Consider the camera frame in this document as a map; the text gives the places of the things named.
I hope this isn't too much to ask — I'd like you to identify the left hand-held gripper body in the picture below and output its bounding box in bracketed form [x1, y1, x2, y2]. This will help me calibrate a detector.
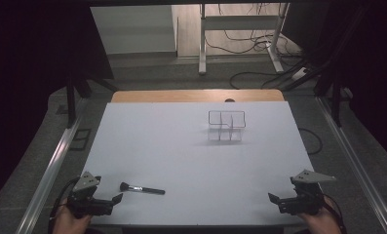
[66, 171, 115, 219]

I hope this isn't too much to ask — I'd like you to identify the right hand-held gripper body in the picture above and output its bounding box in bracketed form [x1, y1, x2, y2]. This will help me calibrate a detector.
[278, 169, 336, 216]

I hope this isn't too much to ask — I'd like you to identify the black makeup brush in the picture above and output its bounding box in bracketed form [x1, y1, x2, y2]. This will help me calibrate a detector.
[119, 181, 167, 196]

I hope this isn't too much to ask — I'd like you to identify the clear acrylic organizer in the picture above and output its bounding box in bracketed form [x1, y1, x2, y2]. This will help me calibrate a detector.
[207, 109, 247, 142]

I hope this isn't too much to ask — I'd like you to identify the person's left hand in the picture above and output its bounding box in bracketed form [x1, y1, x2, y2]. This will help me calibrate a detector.
[53, 198, 93, 234]

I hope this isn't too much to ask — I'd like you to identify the person's right hand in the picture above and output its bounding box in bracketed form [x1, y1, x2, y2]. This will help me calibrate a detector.
[297, 198, 343, 234]

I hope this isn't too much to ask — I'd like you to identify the white table cover sheet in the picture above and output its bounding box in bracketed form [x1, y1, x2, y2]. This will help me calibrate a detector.
[81, 101, 316, 227]

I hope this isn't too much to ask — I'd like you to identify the black stand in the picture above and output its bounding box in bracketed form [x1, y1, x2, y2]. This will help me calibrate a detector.
[64, 72, 119, 129]
[313, 76, 346, 128]

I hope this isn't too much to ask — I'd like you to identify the wooden table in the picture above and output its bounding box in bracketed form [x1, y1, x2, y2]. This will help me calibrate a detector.
[111, 89, 286, 104]

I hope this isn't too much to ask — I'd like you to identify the white power strip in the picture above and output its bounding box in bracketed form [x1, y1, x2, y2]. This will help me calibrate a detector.
[290, 66, 310, 81]

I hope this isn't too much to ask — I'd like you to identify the black curtain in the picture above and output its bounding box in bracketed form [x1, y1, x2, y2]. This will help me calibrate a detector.
[283, 0, 387, 167]
[0, 0, 115, 209]

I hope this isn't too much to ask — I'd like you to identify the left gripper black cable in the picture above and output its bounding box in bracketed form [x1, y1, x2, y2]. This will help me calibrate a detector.
[48, 176, 81, 233]

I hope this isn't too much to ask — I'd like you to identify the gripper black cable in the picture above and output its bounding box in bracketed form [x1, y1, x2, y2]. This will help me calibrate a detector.
[322, 193, 347, 234]
[48, 176, 81, 233]

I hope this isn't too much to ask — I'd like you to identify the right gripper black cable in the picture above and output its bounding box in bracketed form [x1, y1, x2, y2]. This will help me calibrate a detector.
[322, 193, 347, 234]

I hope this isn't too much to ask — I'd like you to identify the metal floor rail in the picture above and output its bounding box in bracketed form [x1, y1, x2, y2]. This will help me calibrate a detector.
[315, 97, 387, 234]
[22, 118, 87, 234]

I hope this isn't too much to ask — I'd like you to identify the black floor cable loop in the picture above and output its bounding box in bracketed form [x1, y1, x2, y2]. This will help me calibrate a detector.
[297, 127, 324, 156]

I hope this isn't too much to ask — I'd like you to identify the tangle of black cables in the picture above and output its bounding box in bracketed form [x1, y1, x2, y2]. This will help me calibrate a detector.
[203, 3, 304, 59]

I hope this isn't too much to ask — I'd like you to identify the white desk frame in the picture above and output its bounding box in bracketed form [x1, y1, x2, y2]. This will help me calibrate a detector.
[198, 3, 291, 76]

